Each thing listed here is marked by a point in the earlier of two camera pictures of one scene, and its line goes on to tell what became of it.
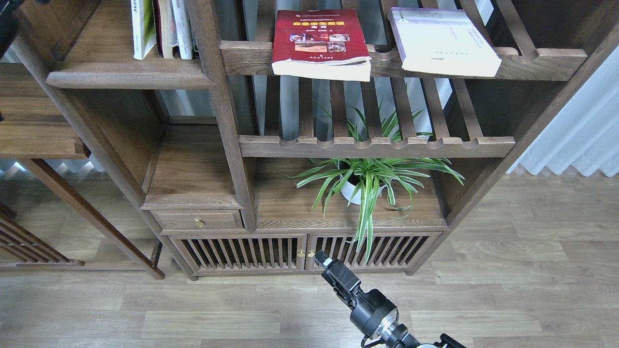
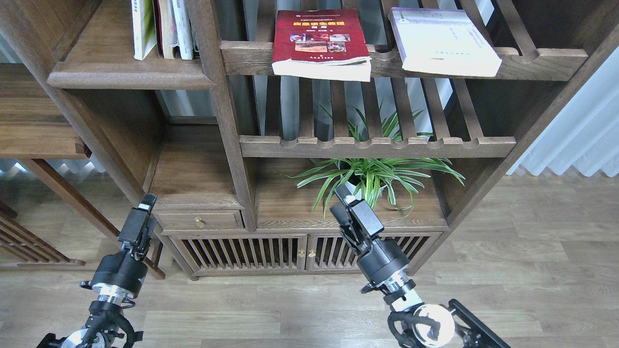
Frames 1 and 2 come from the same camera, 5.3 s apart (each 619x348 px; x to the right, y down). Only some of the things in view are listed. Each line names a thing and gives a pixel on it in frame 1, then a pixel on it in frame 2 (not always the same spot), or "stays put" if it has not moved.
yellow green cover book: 143,28 stays put
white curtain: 585,135 stays put
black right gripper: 374,314 to 385,258
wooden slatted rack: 26,247 stays put
